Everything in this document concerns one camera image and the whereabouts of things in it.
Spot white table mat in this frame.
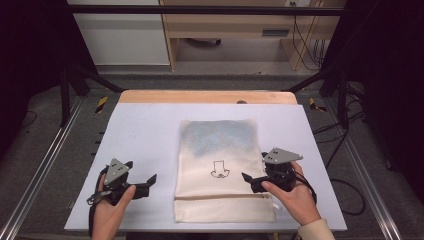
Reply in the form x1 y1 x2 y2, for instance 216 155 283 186
63 102 348 233

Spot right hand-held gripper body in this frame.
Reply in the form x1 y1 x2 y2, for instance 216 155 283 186
252 147 304 194

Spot yellow black floor tape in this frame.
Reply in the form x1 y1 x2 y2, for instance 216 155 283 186
308 97 328 113
95 95 109 114

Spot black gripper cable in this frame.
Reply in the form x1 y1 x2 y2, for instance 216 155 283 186
292 170 318 205

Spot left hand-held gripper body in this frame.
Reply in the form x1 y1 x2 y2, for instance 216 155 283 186
87 157 135 207

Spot white cabinet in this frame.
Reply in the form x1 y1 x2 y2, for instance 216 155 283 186
66 0 171 66

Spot black metal stand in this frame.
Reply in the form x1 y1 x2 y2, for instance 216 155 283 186
285 61 352 130
59 62 125 128

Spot person's right hand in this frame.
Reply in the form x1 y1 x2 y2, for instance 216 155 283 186
261 161 322 227

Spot dark curtain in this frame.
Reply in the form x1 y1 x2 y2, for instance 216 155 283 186
0 0 98 162
322 0 424 203

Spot hanging black cables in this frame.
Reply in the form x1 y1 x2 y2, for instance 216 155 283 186
291 2 327 72

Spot person's left hand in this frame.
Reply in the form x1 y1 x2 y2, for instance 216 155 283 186
91 166 137 234

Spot wooden table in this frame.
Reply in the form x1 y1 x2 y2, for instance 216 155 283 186
118 89 299 105

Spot aluminium floor rail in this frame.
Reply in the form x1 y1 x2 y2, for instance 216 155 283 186
323 99 403 240
0 95 85 240

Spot cream mesh laundry bag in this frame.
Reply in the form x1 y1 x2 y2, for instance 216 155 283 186
173 118 283 224

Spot black horizontal frame bar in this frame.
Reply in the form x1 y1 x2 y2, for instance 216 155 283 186
66 4 345 16

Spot black wrist strap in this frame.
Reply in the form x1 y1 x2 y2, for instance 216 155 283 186
87 168 108 238

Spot thin black floor cable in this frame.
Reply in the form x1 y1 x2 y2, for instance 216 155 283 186
19 109 38 130

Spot wooden desk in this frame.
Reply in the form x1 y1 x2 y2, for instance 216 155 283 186
159 0 348 72

